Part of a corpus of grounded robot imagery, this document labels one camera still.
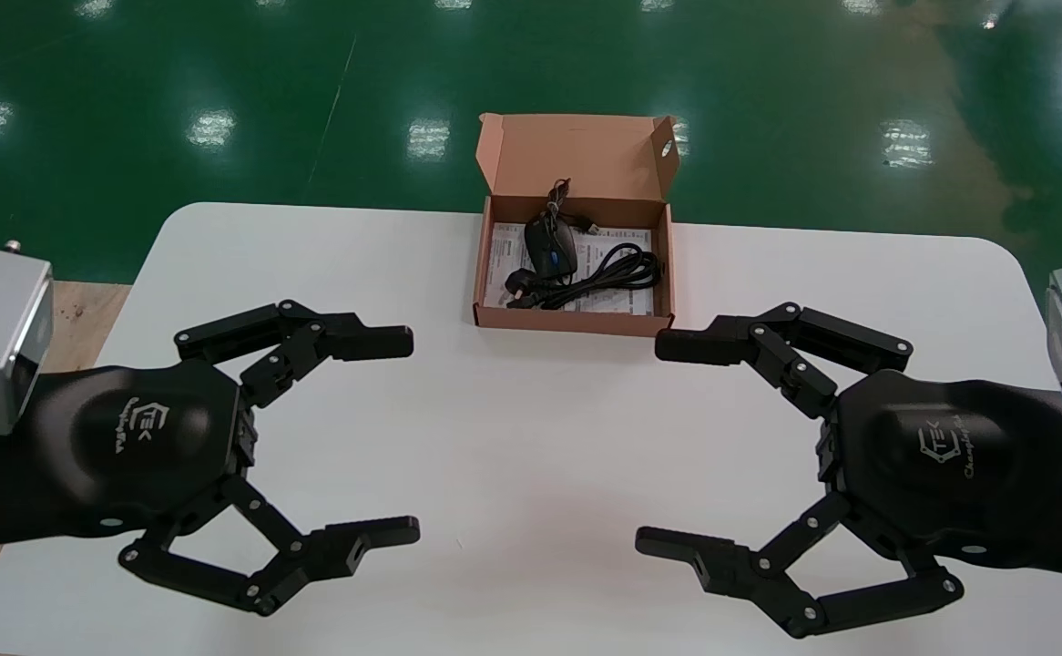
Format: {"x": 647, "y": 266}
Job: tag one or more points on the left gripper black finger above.
{"x": 331, "y": 551}
{"x": 331, "y": 337}

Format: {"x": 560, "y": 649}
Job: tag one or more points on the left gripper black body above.
{"x": 130, "y": 437}

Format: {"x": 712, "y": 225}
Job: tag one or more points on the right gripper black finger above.
{"x": 859, "y": 606}
{"x": 795, "y": 337}

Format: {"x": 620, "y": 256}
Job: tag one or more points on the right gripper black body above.
{"x": 950, "y": 456}

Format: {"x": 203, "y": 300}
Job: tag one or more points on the small open cardboard storage box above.
{"x": 576, "y": 155}

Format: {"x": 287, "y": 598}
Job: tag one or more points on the white printed paper manual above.
{"x": 505, "y": 246}

